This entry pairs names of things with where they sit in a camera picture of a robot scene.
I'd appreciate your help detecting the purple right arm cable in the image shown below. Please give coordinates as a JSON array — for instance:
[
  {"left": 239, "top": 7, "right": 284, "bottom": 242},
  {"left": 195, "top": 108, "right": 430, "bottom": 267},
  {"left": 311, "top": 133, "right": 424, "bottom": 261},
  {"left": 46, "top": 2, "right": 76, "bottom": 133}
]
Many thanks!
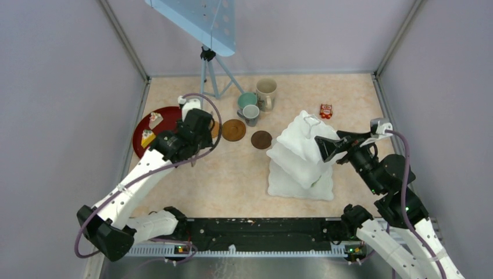
[{"left": 385, "top": 130, "right": 449, "bottom": 279}]

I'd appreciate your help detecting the blue tripod stand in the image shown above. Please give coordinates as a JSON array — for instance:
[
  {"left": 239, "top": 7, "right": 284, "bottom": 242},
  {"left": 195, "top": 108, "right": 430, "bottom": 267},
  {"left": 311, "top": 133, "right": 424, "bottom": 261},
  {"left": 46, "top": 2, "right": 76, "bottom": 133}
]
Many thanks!
[{"left": 199, "top": 44, "right": 245, "bottom": 99}]

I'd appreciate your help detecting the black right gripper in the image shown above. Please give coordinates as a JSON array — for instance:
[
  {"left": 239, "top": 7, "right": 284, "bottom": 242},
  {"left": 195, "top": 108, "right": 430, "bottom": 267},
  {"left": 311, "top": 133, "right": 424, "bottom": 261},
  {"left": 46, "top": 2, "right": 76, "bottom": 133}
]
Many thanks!
[{"left": 314, "top": 130, "right": 383, "bottom": 194}]

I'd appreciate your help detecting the blue perforated panel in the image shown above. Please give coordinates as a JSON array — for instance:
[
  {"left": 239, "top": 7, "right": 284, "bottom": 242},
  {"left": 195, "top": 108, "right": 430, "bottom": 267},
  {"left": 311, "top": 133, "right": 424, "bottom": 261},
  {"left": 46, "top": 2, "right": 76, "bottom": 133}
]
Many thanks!
[{"left": 146, "top": 0, "right": 237, "bottom": 57}]

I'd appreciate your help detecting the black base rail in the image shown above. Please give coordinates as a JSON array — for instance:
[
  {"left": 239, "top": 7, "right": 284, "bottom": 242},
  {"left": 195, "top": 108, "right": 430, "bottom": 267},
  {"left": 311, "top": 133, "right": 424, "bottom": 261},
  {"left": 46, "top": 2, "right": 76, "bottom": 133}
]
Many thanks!
[{"left": 150, "top": 217, "right": 367, "bottom": 253}]

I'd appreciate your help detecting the yellow cheesecake slice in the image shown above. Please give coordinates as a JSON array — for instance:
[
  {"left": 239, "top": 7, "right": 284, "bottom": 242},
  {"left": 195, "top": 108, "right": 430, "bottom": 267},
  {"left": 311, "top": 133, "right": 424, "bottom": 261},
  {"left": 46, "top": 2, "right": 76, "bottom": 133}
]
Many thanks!
[{"left": 141, "top": 130, "right": 156, "bottom": 149}]

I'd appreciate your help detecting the beige ceramic mug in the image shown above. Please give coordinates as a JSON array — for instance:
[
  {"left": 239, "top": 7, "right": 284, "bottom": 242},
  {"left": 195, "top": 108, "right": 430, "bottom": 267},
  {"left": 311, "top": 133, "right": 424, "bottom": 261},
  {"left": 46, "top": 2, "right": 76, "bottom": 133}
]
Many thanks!
[{"left": 256, "top": 78, "right": 277, "bottom": 112}]

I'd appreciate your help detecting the dark brown wooden coaster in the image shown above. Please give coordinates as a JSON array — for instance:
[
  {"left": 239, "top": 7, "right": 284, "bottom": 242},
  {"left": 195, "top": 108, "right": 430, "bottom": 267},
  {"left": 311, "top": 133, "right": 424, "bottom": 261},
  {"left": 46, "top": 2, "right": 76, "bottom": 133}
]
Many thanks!
[{"left": 251, "top": 130, "right": 272, "bottom": 150}]

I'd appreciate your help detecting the grey ceramic cup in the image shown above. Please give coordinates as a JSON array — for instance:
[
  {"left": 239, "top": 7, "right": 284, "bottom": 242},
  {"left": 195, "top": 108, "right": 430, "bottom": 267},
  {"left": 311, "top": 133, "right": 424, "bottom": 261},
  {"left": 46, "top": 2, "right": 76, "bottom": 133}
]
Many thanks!
[{"left": 237, "top": 105, "right": 260, "bottom": 127}]

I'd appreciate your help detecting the teal ceramic cup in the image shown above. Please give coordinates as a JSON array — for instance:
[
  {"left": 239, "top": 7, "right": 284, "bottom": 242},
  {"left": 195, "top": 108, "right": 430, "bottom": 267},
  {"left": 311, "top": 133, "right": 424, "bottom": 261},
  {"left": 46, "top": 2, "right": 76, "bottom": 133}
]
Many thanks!
[{"left": 237, "top": 92, "right": 257, "bottom": 109}]

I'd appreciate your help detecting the round red lacquer tray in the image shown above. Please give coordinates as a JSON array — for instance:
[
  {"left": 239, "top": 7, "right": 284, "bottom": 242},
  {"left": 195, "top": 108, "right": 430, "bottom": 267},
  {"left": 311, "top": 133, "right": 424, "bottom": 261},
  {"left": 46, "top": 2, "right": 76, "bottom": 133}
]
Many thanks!
[{"left": 132, "top": 106, "right": 181, "bottom": 158}]

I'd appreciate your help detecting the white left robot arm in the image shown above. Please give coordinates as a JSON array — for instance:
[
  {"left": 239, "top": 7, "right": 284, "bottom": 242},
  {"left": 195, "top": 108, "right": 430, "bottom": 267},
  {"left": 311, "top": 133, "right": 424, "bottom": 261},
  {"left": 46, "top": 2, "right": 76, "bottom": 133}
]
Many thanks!
[{"left": 76, "top": 94, "right": 218, "bottom": 262}]

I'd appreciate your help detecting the light wooden coaster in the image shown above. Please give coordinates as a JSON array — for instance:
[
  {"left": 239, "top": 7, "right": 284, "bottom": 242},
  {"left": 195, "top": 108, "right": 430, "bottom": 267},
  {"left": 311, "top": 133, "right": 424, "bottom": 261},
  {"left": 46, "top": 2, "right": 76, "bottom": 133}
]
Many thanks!
[{"left": 210, "top": 121, "right": 222, "bottom": 139}]

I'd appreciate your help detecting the medium brown wooden coaster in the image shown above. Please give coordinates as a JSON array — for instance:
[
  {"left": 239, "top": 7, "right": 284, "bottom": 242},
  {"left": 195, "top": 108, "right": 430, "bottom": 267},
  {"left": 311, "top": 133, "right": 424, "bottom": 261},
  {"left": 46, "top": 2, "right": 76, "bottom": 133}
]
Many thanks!
[{"left": 222, "top": 119, "right": 246, "bottom": 142}]

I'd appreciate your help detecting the white tiered serving stand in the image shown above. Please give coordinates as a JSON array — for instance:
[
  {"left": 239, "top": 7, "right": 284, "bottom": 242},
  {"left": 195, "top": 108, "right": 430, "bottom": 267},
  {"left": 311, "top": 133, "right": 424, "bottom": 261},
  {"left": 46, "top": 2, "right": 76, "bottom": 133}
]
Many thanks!
[{"left": 266, "top": 110, "right": 342, "bottom": 201}]

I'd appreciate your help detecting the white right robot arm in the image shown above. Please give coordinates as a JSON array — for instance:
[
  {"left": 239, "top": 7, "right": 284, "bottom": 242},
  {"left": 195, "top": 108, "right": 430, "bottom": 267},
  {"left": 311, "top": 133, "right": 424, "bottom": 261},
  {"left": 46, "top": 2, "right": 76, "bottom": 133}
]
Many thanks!
[{"left": 315, "top": 128, "right": 464, "bottom": 278}]

